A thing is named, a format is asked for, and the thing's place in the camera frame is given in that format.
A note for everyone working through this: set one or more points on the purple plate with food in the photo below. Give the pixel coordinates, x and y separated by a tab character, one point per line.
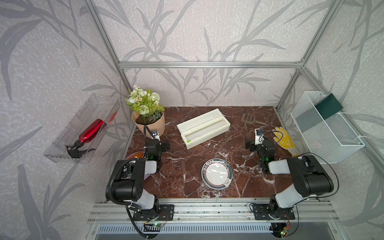
135	156

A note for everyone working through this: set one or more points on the yellow rubber glove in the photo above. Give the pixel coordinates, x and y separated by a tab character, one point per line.
284	140

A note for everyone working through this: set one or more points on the red spray bottle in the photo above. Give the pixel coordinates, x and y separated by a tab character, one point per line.
87	136

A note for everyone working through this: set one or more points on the brown slotted spatula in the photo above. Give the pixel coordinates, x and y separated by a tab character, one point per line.
251	119

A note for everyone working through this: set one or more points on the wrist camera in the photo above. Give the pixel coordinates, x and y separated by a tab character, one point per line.
259	136
155	135

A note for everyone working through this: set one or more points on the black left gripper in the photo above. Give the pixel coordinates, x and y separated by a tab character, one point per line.
163	148

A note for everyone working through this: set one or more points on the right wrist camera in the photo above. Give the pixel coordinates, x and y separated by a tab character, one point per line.
259	136

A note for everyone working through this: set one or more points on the white green artificial flowers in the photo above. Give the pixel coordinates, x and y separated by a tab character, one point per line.
146	103

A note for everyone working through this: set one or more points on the white wire mesh basket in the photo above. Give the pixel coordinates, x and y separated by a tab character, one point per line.
332	139

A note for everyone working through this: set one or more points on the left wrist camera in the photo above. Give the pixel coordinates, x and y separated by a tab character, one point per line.
155	135

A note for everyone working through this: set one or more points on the white plate green rim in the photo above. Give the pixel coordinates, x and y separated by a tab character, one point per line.
216	174

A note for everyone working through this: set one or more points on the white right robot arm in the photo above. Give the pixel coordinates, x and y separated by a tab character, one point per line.
309	178

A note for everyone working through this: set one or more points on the terracotta flower pot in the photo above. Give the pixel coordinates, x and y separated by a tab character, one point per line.
159	125

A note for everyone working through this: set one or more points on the cream plastic wrap dispenser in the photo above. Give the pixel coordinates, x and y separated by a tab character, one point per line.
203	128

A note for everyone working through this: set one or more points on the clear wall-mounted plastic bin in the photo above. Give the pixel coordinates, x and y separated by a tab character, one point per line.
96	107

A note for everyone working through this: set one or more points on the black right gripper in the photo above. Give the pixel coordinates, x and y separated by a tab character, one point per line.
252	147

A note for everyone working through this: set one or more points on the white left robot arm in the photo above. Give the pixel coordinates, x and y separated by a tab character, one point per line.
126	184

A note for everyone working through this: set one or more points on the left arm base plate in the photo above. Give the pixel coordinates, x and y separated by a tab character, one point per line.
160	213

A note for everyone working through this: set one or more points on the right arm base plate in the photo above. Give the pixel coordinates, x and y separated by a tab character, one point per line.
269	212

